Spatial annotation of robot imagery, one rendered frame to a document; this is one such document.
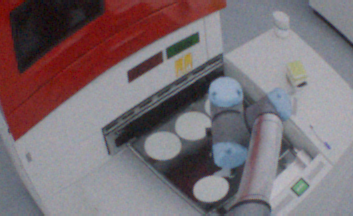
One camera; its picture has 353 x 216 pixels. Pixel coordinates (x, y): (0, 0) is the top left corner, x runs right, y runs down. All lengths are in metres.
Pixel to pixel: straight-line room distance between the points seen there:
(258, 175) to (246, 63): 0.89
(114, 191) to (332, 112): 0.78
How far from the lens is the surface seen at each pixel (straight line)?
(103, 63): 1.54
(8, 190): 2.96
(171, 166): 1.76
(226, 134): 1.31
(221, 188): 1.71
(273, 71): 1.91
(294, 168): 1.77
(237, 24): 3.54
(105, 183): 1.84
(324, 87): 1.91
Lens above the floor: 2.33
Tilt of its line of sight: 49 degrees down
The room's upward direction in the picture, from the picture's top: 5 degrees counter-clockwise
